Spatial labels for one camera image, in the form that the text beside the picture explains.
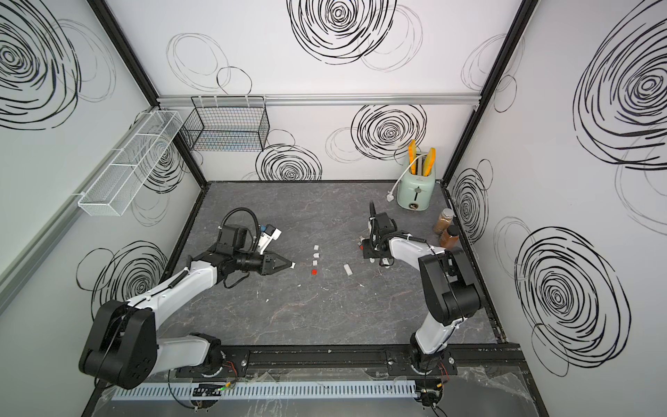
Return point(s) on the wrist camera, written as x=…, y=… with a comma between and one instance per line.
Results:
x=268, y=234
x=371, y=224

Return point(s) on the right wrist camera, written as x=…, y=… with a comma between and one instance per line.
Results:
x=371, y=224

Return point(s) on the spice jar silver lid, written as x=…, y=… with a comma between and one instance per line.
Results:
x=445, y=219

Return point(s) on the black wire basket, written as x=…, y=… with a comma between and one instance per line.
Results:
x=227, y=124

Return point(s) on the mint green toaster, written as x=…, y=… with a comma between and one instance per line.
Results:
x=414, y=191

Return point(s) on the grey slotted cable duct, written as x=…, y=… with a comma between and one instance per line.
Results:
x=268, y=391

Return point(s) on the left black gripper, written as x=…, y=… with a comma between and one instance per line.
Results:
x=267, y=263

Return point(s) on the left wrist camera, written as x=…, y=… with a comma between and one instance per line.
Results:
x=268, y=234

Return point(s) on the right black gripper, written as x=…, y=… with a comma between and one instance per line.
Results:
x=366, y=251

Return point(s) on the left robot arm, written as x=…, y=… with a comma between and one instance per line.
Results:
x=123, y=348

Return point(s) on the white mesh shelf basket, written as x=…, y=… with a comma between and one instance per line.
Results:
x=114, y=189

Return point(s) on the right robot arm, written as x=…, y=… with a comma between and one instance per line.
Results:
x=450, y=293

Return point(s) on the spice jar black lid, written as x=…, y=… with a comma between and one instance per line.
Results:
x=449, y=237

